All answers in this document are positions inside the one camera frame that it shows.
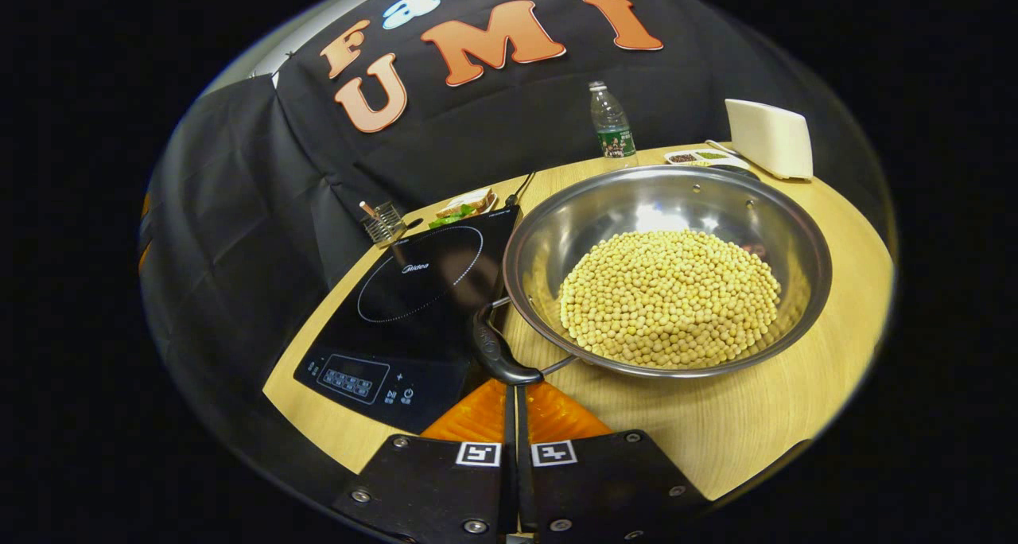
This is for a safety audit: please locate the black induction cooktop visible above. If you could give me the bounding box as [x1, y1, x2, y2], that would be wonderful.
[293, 204, 526, 435]

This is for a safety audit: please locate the metal wire holder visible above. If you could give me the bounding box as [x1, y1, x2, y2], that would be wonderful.
[359, 200, 408, 248]

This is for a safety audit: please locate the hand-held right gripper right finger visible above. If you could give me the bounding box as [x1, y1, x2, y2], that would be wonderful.
[515, 381, 713, 544]

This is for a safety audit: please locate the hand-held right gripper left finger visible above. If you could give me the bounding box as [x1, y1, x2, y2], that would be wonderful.
[332, 379, 518, 544]

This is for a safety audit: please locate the sandwich with lettuce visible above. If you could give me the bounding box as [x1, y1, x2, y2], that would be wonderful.
[428, 188, 495, 230]

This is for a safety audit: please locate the clear plastic water bottle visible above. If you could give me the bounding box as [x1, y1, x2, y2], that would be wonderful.
[589, 81, 639, 169]

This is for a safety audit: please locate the white tray with seasonings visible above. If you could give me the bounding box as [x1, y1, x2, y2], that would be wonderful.
[665, 150, 750, 171]

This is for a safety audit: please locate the white square box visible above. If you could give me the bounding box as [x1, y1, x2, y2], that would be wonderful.
[725, 99, 814, 181]

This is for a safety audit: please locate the stainless steel pot black handle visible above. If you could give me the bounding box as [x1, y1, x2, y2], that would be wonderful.
[472, 165, 833, 387]

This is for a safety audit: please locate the pile of yellow soybeans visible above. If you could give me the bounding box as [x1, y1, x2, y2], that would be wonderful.
[559, 229, 782, 370]

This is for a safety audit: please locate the black backdrop cloth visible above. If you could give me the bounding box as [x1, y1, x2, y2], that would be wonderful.
[139, 0, 892, 457]

